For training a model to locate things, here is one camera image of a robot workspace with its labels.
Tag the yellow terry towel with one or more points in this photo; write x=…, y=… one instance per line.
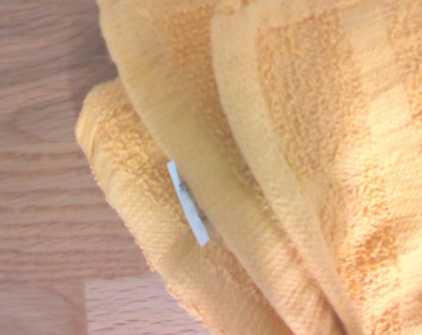
x=301, y=157

